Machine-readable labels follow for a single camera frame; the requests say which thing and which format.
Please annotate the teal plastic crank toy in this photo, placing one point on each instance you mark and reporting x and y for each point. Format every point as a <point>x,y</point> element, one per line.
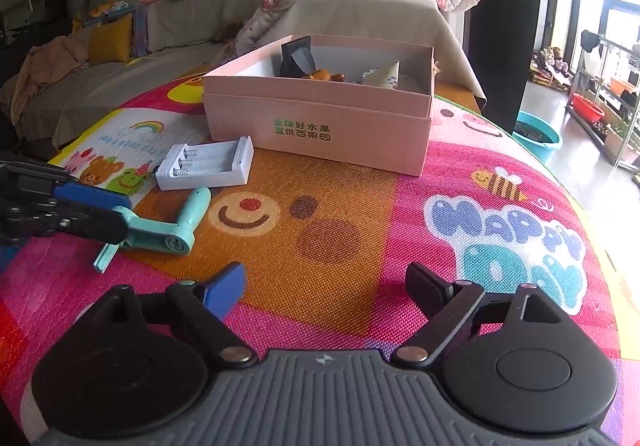
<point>158,236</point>

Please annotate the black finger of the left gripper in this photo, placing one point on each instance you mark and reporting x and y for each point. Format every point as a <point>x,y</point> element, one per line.
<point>88,222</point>

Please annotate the white battery charger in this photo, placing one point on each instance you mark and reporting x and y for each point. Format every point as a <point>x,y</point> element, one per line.
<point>211,165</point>

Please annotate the teal plastic basin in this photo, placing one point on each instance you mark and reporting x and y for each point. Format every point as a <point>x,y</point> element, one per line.
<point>537,136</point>

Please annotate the cream cosmetic tube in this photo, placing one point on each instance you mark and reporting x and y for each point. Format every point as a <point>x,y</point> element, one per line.
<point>390,77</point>

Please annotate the metal storage rack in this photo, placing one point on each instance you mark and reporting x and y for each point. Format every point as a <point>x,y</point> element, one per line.
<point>608,75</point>

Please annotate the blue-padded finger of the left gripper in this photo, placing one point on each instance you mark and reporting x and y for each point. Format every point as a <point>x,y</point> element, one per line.
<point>76,194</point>

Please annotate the brown toy bear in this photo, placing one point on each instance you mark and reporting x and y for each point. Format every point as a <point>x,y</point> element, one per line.
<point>326,76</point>

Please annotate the beige covered sofa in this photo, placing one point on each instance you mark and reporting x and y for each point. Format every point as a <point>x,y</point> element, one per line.
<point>183,34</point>

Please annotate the red plastic basin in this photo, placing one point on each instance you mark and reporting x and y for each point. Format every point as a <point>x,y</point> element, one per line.
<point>586,109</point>

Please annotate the colourful cartoon play mat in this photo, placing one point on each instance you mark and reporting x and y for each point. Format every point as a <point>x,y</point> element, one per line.
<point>325,246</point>

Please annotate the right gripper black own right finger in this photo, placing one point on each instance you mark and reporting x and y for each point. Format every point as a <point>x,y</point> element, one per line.
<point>449,308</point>

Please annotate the pink cardboard box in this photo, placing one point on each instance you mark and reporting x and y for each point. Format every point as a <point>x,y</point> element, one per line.
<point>345,122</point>

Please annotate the yellow cushion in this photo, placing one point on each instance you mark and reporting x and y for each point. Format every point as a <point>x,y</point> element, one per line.
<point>111,42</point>

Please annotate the right gripper blue-tipped own left finger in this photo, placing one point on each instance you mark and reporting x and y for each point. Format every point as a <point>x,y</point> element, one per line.
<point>196,316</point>

